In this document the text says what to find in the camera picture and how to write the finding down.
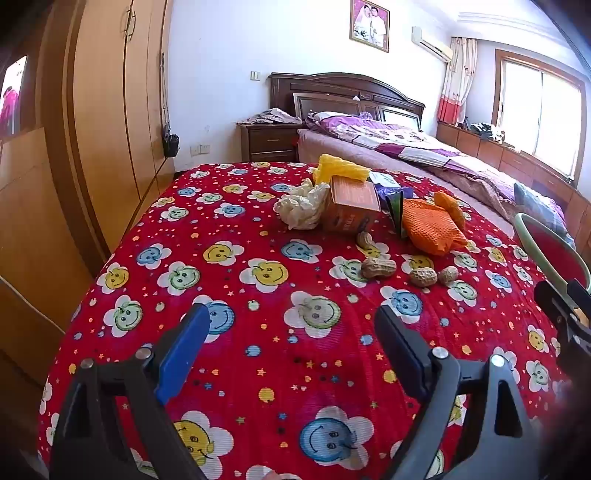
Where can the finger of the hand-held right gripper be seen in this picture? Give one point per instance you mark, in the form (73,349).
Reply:
(549,300)
(581,295)

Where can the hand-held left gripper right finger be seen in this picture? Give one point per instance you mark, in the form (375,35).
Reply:
(406,355)

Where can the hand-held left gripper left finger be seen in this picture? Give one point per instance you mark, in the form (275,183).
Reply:
(184,341)

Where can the red bin with green rim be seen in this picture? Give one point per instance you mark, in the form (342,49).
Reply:
(549,244)

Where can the peanut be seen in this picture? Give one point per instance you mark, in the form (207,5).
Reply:
(422,277)
(448,274)
(365,240)
(378,267)

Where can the orange mesh bag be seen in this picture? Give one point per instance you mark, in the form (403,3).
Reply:
(425,226)

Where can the green wrapper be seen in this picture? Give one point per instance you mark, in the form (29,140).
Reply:
(396,210)

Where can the orange cardboard box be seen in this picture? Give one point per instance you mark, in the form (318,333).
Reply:
(351,203)

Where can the red smiley flower blanket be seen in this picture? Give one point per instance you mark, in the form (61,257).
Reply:
(258,350)

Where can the blue plaid blanket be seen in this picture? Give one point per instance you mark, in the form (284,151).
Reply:
(540,207)

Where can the low wooden cabinet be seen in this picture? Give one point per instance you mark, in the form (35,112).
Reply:
(508,161)

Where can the purple packet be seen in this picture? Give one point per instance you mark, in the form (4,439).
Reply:
(382,190)

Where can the white paper sheet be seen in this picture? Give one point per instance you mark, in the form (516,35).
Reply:
(385,179)

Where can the dark clothes pile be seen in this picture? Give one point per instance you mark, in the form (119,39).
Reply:
(485,130)

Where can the wooden framed window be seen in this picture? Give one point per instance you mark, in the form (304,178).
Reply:
(535,106)

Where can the purple patchwork quilt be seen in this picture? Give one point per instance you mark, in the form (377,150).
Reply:
(415,147)

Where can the dark wooden nightstand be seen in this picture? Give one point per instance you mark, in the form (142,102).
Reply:
(268,143)

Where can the bed with pink sheet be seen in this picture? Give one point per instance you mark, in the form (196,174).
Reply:
(323,143)

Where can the white and red curtain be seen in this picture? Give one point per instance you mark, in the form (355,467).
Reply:
(455,83)

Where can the wooden wardrobe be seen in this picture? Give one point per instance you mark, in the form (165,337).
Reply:
(101,115)

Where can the pale clothes pile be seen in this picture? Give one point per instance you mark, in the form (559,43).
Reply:
(272,116)

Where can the white air conditioner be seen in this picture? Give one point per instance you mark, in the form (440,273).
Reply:
(431,44)

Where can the dark wooden headboard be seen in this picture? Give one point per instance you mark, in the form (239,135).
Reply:
(323,85)

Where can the television screen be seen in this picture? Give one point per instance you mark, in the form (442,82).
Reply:
(13,97)

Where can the white wall socket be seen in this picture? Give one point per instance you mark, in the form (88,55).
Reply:
(200,148)

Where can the white wall switch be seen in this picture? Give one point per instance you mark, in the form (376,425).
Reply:
(255,75)

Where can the framed wall photo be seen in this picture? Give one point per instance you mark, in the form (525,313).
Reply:
(369,23)

